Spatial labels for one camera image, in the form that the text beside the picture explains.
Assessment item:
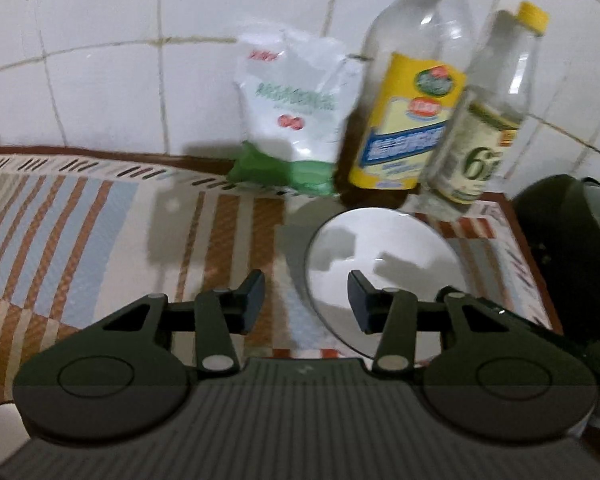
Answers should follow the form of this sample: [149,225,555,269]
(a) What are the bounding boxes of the small clear bottle yellow cap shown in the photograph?
[415,1,551,222]

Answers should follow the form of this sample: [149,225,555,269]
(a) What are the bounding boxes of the white and green bag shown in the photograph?
[227,22,364,197]

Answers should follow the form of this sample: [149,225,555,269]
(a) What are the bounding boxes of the white bowl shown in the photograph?
[305,208,466,361]

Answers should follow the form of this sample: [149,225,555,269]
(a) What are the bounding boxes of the oil bottle with yellow label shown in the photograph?
[347,0,481,206]

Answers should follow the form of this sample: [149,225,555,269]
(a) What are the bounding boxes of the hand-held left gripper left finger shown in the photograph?
[102,269,266,374]

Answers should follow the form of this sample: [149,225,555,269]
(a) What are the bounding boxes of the striped woven mat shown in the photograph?
[0,152,566,411]

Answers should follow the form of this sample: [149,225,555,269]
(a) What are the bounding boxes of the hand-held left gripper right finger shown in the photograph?
[347,270,512,374]

